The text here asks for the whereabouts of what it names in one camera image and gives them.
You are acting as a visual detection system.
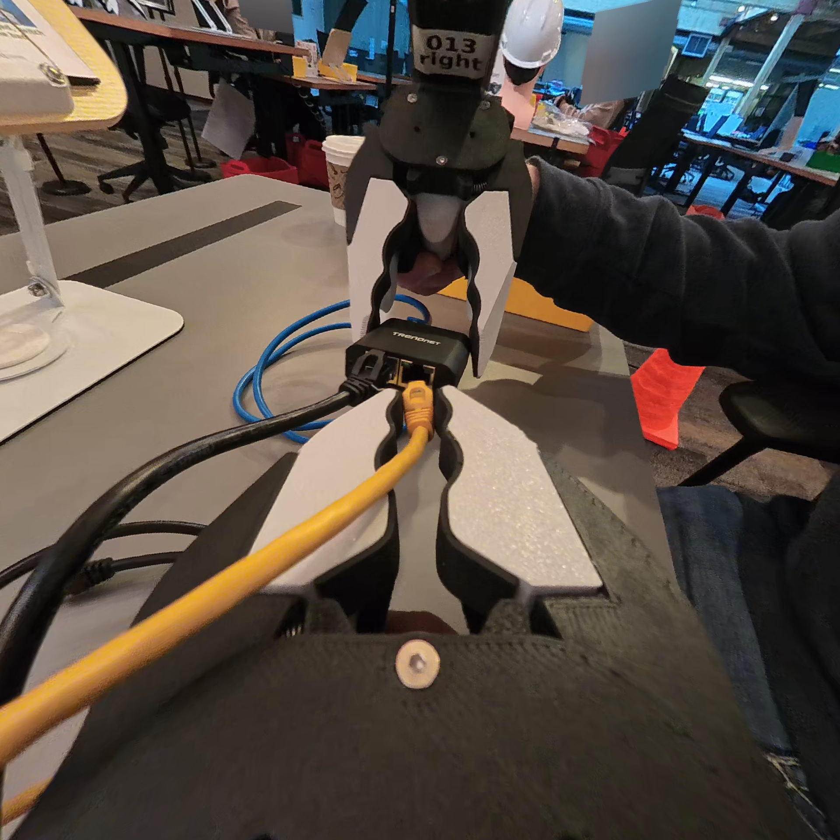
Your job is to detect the orange ethernet cable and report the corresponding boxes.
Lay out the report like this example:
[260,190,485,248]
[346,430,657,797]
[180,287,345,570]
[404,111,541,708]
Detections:
[0,382,435,821]

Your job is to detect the paper coffee cup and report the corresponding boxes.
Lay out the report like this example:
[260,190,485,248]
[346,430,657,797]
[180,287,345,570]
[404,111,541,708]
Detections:
[322,134,366,227]

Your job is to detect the white hard hat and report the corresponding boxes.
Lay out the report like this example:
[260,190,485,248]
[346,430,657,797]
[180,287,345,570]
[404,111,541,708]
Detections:
[500,0,564,70]

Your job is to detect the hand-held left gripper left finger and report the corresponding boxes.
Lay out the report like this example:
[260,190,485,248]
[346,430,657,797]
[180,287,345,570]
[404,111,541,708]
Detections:
[252,387,403,632]

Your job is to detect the red bag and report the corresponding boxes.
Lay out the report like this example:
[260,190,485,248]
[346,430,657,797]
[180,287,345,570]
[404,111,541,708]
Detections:
[577,125,626,179]

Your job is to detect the yellow plastic bin with divider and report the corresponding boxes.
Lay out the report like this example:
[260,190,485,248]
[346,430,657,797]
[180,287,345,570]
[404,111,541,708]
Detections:
[436,276,595,333]

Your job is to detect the white document stand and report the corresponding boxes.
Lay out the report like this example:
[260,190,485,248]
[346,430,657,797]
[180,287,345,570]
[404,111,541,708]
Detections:
[0,0,185,445]

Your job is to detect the cluttered background table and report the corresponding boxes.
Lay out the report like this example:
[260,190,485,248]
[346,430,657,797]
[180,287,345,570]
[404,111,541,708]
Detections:
[682,128,840,219]

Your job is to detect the wooden background desk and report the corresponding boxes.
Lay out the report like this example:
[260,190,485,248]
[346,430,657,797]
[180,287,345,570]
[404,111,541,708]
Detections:
[71,5,311,70]

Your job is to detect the white hanging paper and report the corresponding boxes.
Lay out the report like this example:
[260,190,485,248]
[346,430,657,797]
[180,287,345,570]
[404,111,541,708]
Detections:
[200,80,257,160]

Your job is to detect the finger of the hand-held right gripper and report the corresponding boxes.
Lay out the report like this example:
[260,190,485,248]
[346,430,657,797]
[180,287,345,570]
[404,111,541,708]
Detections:
[451,187,519,379]
[346,176,421,342]

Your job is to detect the black network switch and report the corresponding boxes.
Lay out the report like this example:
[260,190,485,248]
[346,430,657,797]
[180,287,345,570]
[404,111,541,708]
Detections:
[344,319,473,389]

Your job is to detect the blue ethernet cable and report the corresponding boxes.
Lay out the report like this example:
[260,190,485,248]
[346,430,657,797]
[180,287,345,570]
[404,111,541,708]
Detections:
[234,293,431,445]

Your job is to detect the red storage bin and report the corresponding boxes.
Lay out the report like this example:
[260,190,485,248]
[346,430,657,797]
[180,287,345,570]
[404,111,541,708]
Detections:
[220,156,300,186]
[285,133,329,189]

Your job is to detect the black ethernet cable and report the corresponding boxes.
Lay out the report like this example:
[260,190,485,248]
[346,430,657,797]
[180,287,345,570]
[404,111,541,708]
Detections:
[0,350,389,706]

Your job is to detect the printed instruction sheet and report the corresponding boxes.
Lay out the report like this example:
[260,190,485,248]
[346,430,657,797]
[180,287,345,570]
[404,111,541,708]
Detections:
[0,0,101,86]

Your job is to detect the black office chair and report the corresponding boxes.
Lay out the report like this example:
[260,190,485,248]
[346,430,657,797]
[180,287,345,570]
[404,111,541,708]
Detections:
[97,84,219,199]
[679,379,840,488]

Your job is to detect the person's legs in jeans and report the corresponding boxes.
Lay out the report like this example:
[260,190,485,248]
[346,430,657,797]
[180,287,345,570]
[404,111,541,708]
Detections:
[656,486,840,788]

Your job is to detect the person's right forearm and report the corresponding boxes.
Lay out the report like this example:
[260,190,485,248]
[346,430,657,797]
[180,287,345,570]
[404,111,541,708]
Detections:
[518,157,840,383]

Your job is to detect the person's right hand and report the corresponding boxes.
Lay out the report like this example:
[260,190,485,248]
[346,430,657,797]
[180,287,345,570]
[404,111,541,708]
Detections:
[399,251,460,298]

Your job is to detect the orange traffic cone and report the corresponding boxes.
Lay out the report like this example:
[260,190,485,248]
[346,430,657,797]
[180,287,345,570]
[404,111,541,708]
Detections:
[630,348,707,451]

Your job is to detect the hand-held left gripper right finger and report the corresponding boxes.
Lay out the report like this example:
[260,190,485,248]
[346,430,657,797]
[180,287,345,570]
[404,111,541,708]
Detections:
[434,386,605,634]

